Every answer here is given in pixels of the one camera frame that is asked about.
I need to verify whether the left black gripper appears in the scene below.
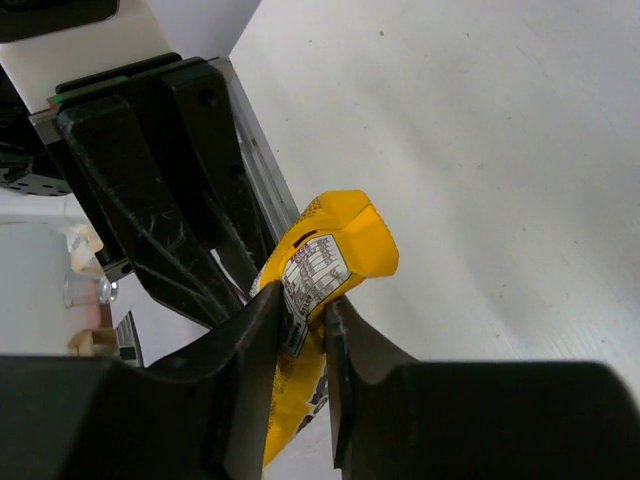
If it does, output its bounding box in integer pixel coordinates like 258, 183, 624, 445
1, 53, 288, 327

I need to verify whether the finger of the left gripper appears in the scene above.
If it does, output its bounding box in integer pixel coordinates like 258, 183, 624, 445
161, 69, 267, 294

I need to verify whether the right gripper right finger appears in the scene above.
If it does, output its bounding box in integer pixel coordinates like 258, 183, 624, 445
324, 299, 639, 479

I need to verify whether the yellow snack bar wrapper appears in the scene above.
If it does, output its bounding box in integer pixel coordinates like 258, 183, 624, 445
250, 190, 399, 464

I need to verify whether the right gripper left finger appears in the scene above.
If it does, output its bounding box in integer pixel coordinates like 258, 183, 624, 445
1, 282, 283, 479

